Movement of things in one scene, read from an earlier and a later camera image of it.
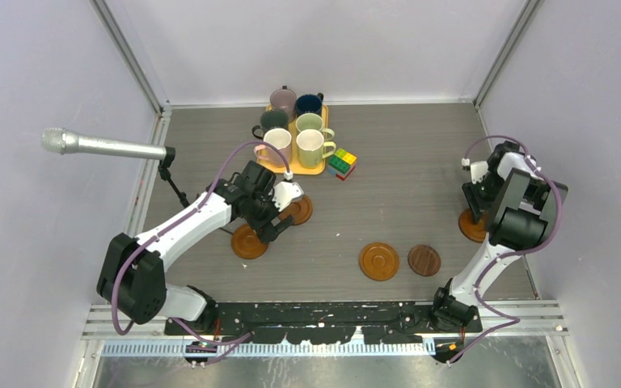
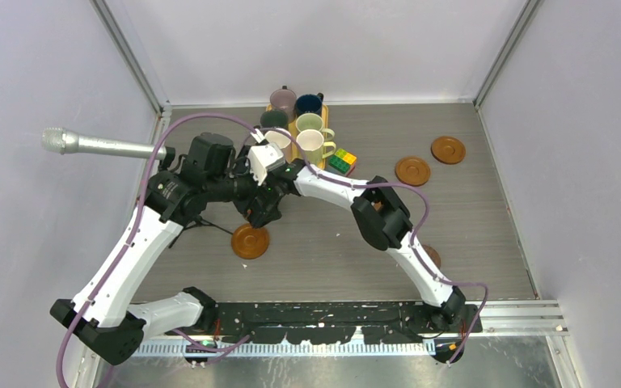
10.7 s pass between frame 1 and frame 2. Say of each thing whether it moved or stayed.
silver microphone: stayed
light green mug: stayed
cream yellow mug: stayed
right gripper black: moved
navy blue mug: stayed
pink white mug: stayed
